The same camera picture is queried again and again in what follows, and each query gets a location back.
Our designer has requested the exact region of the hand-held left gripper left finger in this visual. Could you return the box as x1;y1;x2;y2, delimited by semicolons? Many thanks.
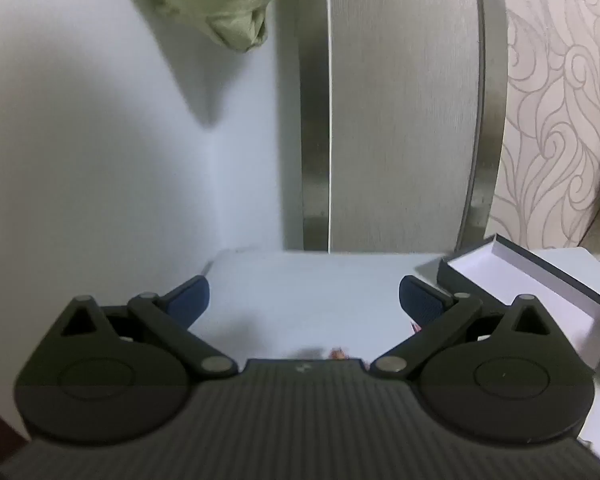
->
55;275;240;379

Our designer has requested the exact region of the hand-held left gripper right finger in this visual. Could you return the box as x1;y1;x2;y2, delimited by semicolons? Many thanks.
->
370;274;557;381

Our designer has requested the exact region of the dark box with white interior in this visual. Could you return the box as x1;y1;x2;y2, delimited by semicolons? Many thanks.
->
437;234;600;372

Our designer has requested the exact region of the grey textured wall panel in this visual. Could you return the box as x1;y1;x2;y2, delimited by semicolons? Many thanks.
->
297;0;509;254

